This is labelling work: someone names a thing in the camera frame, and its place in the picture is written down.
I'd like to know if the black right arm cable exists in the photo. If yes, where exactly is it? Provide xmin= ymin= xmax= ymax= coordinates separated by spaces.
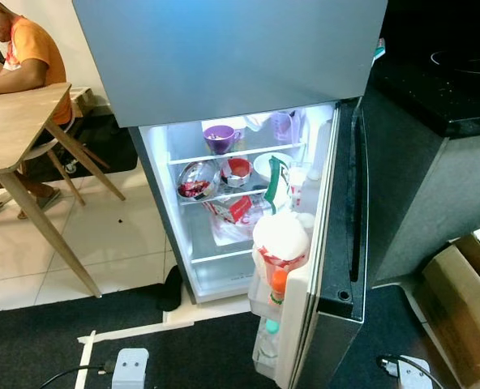
xmin=376 ymin=354 xmax=445 ymax=389

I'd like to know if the large cardboard box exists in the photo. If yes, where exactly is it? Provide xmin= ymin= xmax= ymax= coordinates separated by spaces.
xmin=422 ymin=235 xmax=480 ymax=386

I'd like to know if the grey fridge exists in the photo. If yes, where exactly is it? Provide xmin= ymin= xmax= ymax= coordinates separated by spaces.
xmin=72 ymin=0 xmax=387 ymax=305

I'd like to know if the man in orange shirt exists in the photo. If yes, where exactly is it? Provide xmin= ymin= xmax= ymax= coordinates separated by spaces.
xmin=0 ymin=0 xmax=72 ymax=221

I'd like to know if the green and white stock packet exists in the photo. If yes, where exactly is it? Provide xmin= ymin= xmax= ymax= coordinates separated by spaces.
xmin=263 ymin=156 xmax=292 ymax=213

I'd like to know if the orange drink bottle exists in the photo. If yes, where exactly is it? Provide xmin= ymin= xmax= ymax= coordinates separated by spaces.
xmin=268 ymin=266 xmax=291 ymax=307

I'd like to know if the kitchen cabinet with black counter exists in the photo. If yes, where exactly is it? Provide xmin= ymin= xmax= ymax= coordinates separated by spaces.
xmin=362 ymin=0 xmax=480 ymax=289

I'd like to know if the purple cup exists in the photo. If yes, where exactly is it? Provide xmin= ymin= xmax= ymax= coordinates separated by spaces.
xmin=203 ymin=124 xmax=239 ymax=155

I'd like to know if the light wooden dining table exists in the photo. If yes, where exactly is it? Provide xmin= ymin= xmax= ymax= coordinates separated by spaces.
xmin=0 ymin=83 xmax=127 ymax=298

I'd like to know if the wooden chair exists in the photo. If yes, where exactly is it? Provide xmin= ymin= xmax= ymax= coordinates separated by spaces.
xmin=17 ymin=122 xmax=111 ymax=207

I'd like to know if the wrapped red and white bowl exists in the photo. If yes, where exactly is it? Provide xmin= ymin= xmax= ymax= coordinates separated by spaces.
xmin=221 ymin=156 xmax=255 ymax=189

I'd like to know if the white plastic-wrapped red bucket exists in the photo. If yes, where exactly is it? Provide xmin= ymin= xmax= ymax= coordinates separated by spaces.
xmin=252 ymin=209 xmax=311 ymax=280

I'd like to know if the white floor tape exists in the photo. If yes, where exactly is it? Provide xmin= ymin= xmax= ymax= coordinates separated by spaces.
xmin=74 ymin=318 xmax=196 ymax=389

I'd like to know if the metal bowl with red packets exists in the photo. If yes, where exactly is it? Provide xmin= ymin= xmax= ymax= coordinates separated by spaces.
xmin=177 ymin=160 xmax=222 ymax=201

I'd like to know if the plastic bag with red box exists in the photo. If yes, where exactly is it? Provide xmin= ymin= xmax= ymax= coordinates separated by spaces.
xmin=204 ymin=194 xmax=265 ymax=246

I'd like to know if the black foam puzzle mat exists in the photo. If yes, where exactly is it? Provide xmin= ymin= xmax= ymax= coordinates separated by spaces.
xmin=21 ymin=105 xmax=139 ymax=179

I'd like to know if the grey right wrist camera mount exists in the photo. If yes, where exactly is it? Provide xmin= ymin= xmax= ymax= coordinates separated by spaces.
xmin=394 ymin=355 xmax=434 ymax=389

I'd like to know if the translucent purple jug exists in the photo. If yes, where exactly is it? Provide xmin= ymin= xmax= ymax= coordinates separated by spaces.
xmin=268 ymin=111 xmax=299 ymax=145

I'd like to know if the black slipper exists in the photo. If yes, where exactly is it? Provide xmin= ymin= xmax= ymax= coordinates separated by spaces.
xmin=157 ymin=265 xmax=184 ymax=313

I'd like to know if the clear bottle with teal cap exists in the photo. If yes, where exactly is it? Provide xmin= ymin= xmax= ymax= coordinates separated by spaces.
xmin=256 ymin=318 xmax=283 ymax=378

